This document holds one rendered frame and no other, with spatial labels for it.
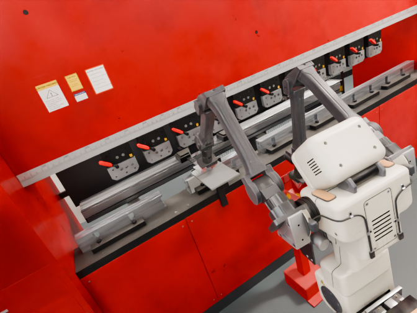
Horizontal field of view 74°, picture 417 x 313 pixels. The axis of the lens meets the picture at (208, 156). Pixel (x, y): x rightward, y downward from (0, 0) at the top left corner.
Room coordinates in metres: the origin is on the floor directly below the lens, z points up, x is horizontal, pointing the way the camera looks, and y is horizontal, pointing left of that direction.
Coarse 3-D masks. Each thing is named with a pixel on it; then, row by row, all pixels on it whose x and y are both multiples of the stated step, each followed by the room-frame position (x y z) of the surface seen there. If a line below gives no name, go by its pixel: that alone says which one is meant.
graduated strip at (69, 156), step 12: (408, 12) 2.17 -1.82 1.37; (372, 24) 2.02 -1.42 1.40; (348, 36) 1.93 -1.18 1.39; (324, 48) 1.84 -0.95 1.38; (288, 60) 1.73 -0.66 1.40; (264, 72) 1.66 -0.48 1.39; (240, 84) 1.60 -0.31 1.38; (180, 108) 1.46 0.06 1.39; (156, 120) 1.41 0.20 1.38; (120, 132) 1.34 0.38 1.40; (132, 132) 1.36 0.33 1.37; (96, 144) 1.29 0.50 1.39; (72, 156) 1.25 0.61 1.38; (36, 168) 1.20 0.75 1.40; (48, 168) 1.21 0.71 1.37
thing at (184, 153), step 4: (180, 152) 1.72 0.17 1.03; (184, 152) 1.70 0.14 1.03; (188, 152) 1.69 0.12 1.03; (176, 156) 1.72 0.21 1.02; (180, 156) 1.68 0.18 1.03; (184, 156) 1.66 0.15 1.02; (188, 156) 1.67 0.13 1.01; (180, 160) 1.66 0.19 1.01; (184, 160) 1.66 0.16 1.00; (192, 160) 1.60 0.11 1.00; (196, 160) 1.59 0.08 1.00; (196, 164) 1.53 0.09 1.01
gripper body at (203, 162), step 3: (210, 156) 1.32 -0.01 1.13; (213, 156) 1.37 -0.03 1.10; (198, 159) 1.37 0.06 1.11; (201, 159) 1.37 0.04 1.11; (204, 159) 1.32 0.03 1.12; (207, 159) 1.31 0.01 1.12; (210, 159) 1.32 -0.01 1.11; (213, 159) 1.36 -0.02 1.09; (216, 159) 1.35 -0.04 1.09; (198, 162) 1.35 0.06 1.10; (201, 162) 1.35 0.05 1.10; (204, 162) 1.33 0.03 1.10; (207, 162) 1.33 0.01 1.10; (210, 162) 1.34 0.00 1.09; (213, 162) 1.34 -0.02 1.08; (201, 165) 1.33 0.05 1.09; (204, 165) 1.33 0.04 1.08; (207, 165) 1.33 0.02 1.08
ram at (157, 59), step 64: (0, 0) 1.27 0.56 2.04; (64, 0) 1.35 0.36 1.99; (128, 0) 1.44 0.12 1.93; (192, 0) 1.54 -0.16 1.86; (256, 0) 1.68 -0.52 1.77; (320, 0) 1.85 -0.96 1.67; (384, 0) 2.06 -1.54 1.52; (0, 64) 1.23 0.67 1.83; (64, 64) 1.31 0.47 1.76; (128, 64) 1.40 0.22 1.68; (192, 64) 1.51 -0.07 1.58; (256, 64) 1.65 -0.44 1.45; (0, 128) 1.19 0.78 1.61; (64, 128) 1.26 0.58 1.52
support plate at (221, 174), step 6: (216, 168) 1.41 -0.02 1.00; (222, 168) 1.39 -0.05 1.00; (228, 168) 1.36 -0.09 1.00; (192, 174) 1.43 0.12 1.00; (198, 174) 1.41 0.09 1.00; (204, 174) 1.39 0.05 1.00; (210, 174) 1.37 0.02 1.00; (216, 174) 1.35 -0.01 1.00; (222, 174) 1.32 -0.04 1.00; (228, 174) 1.30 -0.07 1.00; (234, 174) 1.28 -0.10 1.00; (204, 180) 1.32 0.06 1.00; (210, 180) 1.30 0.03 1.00; (216, 180) 1.28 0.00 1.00; (222, 180) 1.26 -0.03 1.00; (228, 180) 1.25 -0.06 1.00; (210, 186) 1.24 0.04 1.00; (216, 186) 1.22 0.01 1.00
